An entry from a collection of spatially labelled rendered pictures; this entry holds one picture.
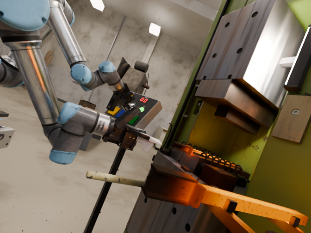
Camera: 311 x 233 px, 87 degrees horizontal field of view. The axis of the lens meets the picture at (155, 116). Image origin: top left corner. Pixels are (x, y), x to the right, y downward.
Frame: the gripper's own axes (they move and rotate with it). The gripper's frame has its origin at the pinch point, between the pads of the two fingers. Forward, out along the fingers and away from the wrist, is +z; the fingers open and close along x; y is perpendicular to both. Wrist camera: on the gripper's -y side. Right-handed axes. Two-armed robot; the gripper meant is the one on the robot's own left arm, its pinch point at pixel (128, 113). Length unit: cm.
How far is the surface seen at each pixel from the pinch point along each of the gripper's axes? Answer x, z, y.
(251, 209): -77, -27, -22
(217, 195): -71, -35, -25
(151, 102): -2.2, 5.3, 17.9
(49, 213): 46, 56, -87
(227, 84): -52, -17, 25
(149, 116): -6.9, 8.8, 9.1
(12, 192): 81, 41, -96
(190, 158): -49.3, 2.4, -6.6
